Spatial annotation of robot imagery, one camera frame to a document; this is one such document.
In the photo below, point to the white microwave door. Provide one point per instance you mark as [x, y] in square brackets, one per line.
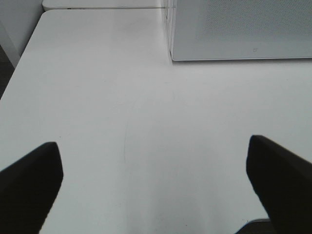
[240, 29]

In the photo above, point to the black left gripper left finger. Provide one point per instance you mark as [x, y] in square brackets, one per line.
[28, 189]

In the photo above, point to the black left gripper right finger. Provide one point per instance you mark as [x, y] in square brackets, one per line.
[283, 183]

